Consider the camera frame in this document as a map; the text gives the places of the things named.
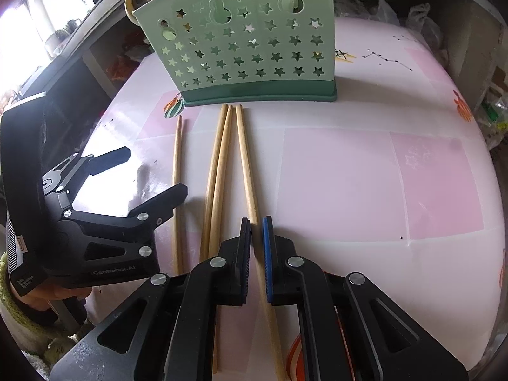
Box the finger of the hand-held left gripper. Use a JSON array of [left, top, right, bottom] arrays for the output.
[[59, 147, 131, 191], [61, 183, 188, 258]]

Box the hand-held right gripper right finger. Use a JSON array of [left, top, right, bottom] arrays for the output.
[[262, 215, 471, 381]]

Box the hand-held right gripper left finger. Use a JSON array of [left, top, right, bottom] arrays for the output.
[[50, 217, 253, 381]]

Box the tan wooden chopstick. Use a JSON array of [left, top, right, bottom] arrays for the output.
[[210, 105, 234, 374], [199, 104, 229, 263], [235, 105, 287, 381]]

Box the white plastic ladle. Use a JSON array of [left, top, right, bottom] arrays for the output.
[[124, 0, 148, 23]]

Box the green plastic utensil holder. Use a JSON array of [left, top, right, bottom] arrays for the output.
[[131, 0, 339, 107]]

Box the person's left forearm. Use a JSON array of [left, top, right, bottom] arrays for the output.
[[0, 252, 56, 330]]

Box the person's left hand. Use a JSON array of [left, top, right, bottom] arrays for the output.
[[16, 285, 93, 312]]

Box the orange snack bag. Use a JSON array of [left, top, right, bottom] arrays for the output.
[[115, 53, 137, 84]]

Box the white cup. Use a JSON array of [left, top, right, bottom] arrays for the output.
[[44, 34, 66, 58]]

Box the window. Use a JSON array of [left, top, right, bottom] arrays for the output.
[[0, 0, 92, 96]]

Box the plastic bag of packets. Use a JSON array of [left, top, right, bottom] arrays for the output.
[[478, 95, 508, 151]]

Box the white plastic bag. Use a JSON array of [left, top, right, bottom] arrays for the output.
[[357, 0, 401, 28]]

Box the crumpled translucent plastic bag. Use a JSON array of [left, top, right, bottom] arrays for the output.
[[405, 3, 449, 68]]

